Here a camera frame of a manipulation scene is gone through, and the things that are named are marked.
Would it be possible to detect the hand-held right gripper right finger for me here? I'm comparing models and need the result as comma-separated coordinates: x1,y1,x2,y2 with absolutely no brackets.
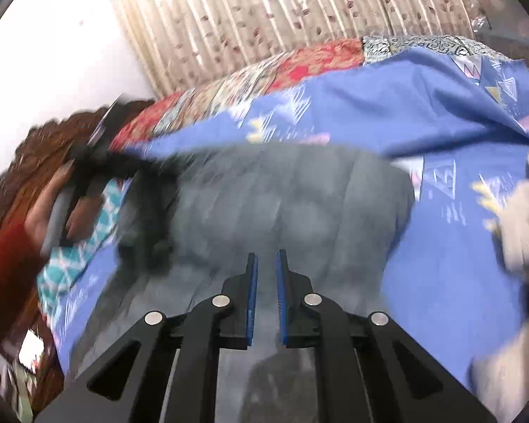
276,249,498,423

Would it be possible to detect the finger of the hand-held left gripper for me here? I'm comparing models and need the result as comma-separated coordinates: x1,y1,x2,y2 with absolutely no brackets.
112,149,181,182

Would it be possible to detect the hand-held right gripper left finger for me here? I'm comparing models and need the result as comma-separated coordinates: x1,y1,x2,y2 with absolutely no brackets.
34,253,259,423

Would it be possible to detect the grey puffer jacket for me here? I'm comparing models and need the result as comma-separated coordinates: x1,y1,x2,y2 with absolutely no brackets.
66,143,417,423

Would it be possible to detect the person's left hand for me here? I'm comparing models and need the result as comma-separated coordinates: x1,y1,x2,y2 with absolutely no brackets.
24,159,91,256

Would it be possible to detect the carved wooden headboard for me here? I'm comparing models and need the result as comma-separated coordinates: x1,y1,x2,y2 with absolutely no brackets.
0,99,157,415

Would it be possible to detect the teal white patterned pillow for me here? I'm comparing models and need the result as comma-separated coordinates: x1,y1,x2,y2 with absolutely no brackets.
37,176,130,318

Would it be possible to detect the beige leaf print curtain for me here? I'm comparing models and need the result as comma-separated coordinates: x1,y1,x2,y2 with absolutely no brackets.
99,0,481,98

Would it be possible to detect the floral patchwork quilt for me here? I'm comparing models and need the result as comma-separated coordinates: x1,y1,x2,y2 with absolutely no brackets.
110,35,512,151

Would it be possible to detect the blue printed bedsheet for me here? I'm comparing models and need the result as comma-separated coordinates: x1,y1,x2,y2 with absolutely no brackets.
53,48,529,423

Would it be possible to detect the beige fluffy cloth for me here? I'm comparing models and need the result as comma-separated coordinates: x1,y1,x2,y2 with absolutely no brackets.
467,324,529,410
496,134,529,274

